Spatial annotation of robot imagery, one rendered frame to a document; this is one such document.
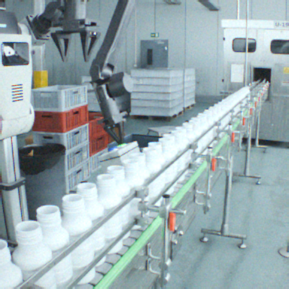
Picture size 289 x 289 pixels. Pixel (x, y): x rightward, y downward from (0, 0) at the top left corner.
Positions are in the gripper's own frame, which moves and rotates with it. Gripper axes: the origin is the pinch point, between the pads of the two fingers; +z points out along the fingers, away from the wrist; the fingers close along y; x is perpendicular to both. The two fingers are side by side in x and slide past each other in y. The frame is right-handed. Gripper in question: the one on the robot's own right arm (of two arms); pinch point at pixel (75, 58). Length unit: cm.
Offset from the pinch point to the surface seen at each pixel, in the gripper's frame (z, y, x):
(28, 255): 27, 17, -39
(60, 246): 28.8, 17.5, -32.7
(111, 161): 31.0, -0.6, 18.6
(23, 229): 24.6, 14.1, -36.9
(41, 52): -32, -680, 811
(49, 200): 117, -130, 145
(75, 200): 24.6, 15.2, -24.2
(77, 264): 35.0, 17.3, -28.1
